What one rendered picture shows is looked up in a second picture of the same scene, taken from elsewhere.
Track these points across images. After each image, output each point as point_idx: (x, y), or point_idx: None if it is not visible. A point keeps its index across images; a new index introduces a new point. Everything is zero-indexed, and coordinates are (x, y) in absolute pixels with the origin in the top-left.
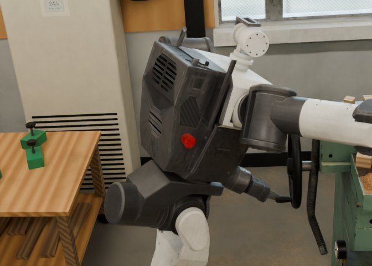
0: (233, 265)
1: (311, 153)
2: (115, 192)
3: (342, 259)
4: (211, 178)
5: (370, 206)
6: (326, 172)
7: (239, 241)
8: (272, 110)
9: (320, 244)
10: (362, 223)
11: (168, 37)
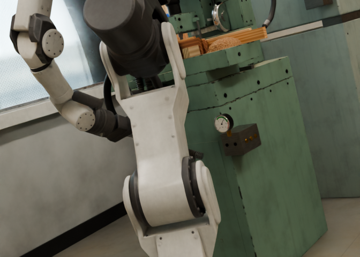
0: None
1: (139, 85)
2: None
3: (229, 133)
4: None
5: (231, 59)
6: (168, 80)
7: None
8: None
9: (194, 152)
10: (220, 99)
11: None
